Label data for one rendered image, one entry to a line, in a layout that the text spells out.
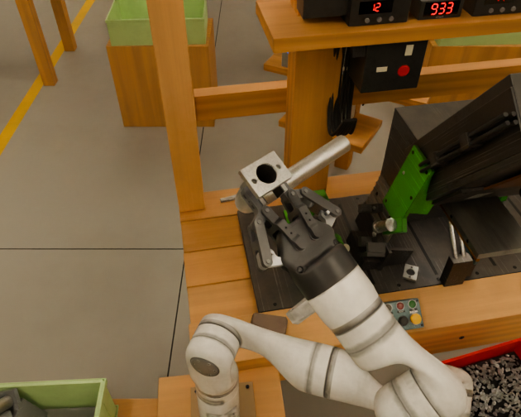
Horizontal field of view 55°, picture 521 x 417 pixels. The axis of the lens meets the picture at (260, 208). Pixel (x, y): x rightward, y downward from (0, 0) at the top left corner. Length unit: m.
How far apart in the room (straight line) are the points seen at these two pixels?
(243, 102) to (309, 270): 1.09
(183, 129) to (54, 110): 2.69
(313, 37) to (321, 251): 0.80
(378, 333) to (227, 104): 1.13
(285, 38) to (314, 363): 0.78
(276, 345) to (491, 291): 0.84
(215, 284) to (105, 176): 1.97
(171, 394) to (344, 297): 0.88
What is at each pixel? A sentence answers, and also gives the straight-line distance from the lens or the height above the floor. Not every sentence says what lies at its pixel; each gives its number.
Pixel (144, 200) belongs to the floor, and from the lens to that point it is 3.14.
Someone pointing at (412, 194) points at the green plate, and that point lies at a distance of 1.41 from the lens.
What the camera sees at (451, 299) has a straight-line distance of 1.56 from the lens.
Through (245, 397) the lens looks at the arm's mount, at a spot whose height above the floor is 0.94.
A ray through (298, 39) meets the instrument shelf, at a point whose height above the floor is 1.53.
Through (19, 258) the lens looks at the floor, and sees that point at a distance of 3.04.
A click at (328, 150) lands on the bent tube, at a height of 1.61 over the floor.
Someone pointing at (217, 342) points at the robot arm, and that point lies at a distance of 0.96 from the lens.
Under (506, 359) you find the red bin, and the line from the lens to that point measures 1.53.
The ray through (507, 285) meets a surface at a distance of 1.66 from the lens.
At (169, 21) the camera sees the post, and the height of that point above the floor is 1.55.
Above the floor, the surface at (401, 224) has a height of 1.10.
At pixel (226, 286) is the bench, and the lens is 1.52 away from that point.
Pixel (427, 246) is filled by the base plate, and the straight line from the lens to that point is 1.68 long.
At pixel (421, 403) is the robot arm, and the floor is 1.55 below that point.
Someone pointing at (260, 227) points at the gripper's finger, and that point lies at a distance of 0.58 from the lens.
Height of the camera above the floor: 2.09
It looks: 44 degrees down
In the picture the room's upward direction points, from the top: straight up
